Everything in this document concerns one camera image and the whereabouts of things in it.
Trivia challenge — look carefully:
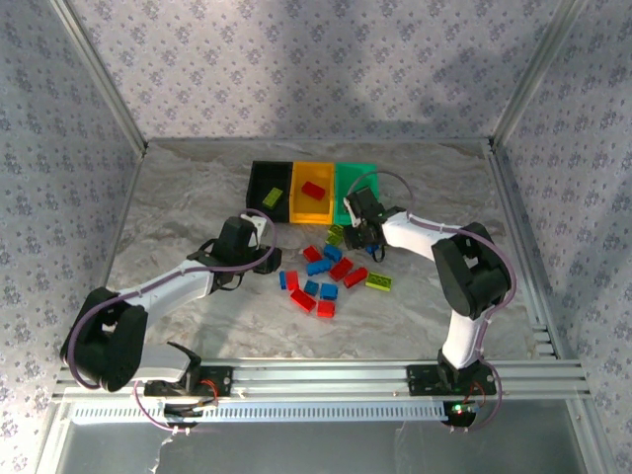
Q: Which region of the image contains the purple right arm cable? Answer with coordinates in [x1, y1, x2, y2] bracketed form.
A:
[347, 170, 518, 369]

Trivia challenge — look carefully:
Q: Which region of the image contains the controller board with lit LEDs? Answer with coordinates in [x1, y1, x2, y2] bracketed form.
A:
[442, 400, 480, 429]

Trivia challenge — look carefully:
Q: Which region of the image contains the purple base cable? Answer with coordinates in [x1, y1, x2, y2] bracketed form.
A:
[446, 362, 505, 435]
[132, 380, 198, 438]

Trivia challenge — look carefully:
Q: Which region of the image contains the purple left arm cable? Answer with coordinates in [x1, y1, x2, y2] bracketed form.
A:
[65, 208, 278, 391]

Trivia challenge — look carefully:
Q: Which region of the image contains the controller board with red wires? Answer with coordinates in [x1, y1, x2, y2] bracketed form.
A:
[164, 380, 221, 429]

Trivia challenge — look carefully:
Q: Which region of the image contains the green plastic bin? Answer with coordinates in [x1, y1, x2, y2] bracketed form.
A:
[331, 161, 384, 226]

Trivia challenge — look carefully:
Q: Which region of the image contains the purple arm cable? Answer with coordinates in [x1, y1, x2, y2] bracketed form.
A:
[347, 170, 518, 369]
[65, 208, 278, 391]

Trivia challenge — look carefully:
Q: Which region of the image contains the yellow plastic bin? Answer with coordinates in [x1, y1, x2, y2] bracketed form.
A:
[288, 161, 338, 226]

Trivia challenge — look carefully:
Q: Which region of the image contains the aluminium frame post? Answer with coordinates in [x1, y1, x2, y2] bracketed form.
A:
[491, 0, 590, 147]
[48, 0, 149, 153]

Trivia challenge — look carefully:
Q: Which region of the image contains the aluminium mounting rail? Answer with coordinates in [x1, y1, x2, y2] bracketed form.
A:
[51, 358, 593, 402]

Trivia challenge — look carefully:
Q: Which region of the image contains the black plastic bin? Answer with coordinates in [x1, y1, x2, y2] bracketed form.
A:
[245, 160, 296, 225]

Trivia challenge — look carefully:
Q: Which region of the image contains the white slotted cable duct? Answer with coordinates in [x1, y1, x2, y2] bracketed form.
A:
[72, 400, 448, 425]

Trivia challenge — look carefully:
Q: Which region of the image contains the aluminium rear rail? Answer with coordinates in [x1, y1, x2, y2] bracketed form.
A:
[145, 137, 495, 147]

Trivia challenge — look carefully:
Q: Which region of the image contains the aluminium side rail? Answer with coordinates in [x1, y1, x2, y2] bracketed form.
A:
[72, 147, 149, 360]
[486, 140, 563, 359]

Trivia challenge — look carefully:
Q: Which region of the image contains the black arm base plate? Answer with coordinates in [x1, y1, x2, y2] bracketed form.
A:
[143, 363, 234, 399]
[405, 363, 498, 396]

